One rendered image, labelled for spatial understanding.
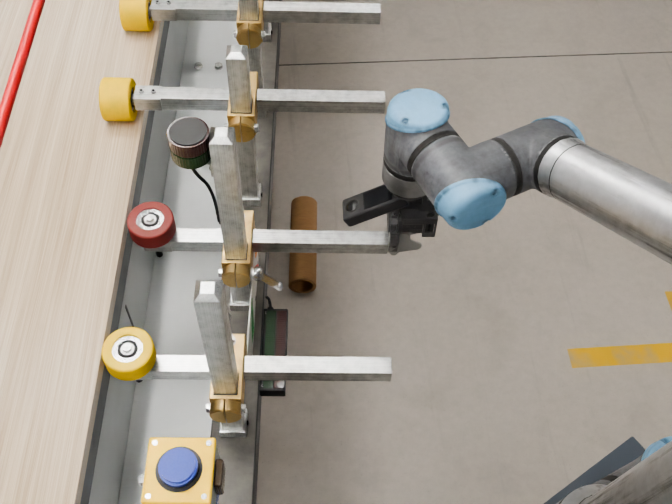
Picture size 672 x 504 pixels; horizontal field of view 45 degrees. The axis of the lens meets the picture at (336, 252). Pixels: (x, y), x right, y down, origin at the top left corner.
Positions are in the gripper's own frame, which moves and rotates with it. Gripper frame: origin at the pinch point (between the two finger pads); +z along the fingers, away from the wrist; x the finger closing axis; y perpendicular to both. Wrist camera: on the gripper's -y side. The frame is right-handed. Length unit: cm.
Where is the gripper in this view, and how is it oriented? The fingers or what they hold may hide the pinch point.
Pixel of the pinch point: (389, 248)
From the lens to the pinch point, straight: 147.7
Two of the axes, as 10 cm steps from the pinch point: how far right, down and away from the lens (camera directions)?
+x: 0.0, -8.3, 5.6
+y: 10.0, 0.1, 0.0
